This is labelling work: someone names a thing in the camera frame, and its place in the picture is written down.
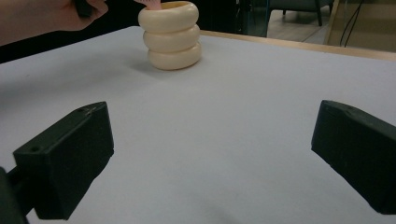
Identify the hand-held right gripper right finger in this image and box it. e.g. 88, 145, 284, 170
311, 100, 396, 216

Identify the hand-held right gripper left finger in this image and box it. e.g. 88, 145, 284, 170
12, 101, 115, 221

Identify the cream ribbed holder cup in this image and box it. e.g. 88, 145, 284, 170
137, 0, 203, 71

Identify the wooden table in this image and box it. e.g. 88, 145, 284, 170
199, 29, 396, 62

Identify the light wooden cabinet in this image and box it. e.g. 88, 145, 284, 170
323, 0, 396, 53

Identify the white table mat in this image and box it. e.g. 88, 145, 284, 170
0, 25, 396, 224

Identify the dark chair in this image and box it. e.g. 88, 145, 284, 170
267, 0, 332, 28

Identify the black hanging cable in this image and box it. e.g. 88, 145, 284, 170
339, 0, 366, 49

